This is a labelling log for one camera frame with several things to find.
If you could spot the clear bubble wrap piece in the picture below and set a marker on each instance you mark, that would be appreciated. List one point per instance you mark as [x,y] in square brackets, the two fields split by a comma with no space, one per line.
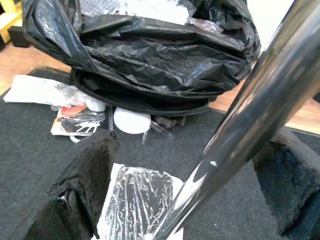
[37,90]

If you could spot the white round lid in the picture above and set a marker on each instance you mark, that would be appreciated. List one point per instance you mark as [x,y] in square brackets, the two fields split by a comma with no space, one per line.
[130,122]

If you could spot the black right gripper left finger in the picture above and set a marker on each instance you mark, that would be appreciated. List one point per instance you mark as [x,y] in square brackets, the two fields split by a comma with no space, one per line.
[82,175]

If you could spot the black trash bag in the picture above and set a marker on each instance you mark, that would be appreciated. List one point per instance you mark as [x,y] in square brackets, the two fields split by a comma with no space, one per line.
[162,62]

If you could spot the clear plastic wrapper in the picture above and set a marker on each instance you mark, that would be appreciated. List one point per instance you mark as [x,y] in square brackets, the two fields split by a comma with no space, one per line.
[160,130]

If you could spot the yellow tubular steel frame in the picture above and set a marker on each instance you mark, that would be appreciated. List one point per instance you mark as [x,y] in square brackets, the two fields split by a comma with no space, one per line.
[7,15]

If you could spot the clear bubble wrap sheet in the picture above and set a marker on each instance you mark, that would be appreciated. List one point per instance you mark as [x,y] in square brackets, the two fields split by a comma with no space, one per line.
[100,6]

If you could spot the crumpled white plastic wrap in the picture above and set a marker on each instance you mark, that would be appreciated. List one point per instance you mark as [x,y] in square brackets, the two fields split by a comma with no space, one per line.
[155,10]

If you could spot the white plastic dustpan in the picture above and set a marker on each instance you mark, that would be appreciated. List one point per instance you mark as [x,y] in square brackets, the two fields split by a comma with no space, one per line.
[117,168]

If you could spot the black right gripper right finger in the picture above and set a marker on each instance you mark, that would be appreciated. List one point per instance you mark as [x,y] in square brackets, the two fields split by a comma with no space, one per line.
[295,187]

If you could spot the orange black packet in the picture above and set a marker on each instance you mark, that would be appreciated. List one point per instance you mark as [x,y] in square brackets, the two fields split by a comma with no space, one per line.
[75,122]

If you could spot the dark grey floor mat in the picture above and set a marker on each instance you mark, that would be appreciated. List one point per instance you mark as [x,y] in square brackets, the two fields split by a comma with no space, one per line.
[30,155]

